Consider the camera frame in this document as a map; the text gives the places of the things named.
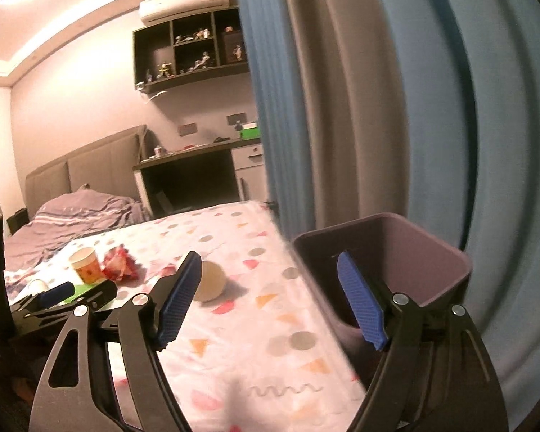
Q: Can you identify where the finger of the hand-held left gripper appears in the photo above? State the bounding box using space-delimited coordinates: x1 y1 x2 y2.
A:
9 281 76 321
24 282 118 327

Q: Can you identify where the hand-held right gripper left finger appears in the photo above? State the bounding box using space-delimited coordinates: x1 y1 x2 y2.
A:
29 251 203 432

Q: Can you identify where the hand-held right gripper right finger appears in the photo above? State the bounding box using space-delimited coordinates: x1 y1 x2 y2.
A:
337 252 509 432

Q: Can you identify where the yellow paper cup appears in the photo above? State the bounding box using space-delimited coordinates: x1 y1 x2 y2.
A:
68 247 105 285

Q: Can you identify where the red snack wrapper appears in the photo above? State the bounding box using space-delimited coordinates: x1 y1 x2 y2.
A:
100 245 140 282

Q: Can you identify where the large white paper cup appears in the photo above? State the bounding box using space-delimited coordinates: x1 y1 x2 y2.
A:
193 261 228 303

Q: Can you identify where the grey plastic bin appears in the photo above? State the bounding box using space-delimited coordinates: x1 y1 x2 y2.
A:
292 212 472 390

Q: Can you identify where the dark furniture piece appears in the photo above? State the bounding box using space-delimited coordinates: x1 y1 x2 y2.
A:
6 208 28 235

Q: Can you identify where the grey striped duvet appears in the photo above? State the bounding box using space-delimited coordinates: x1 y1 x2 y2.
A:
2 189 151 289

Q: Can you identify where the grey padded headboard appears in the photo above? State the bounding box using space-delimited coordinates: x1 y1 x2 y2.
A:
24 125 147 217

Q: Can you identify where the dark desk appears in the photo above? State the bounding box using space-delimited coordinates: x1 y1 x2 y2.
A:
132 137 266 219

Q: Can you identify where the white drawer cabinet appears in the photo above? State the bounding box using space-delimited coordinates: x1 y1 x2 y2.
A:
231 144 271 203

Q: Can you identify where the grey curtain panel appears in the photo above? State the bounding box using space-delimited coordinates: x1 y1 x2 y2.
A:
276 0 410 235

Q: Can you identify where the blue curtain panel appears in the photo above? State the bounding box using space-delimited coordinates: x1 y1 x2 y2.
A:
369 0 540 432
234 0 318 244

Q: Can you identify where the group of small figurines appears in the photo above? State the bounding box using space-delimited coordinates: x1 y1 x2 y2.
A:
146 27 246 79

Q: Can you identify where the white air conditioner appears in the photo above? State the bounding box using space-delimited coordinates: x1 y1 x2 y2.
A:
139 0 231 25

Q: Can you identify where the white cable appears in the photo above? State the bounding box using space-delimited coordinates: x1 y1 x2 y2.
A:
135 82 168 102

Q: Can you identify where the dark wall shelf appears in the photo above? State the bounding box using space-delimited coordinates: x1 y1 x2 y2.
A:
132 2 251 95

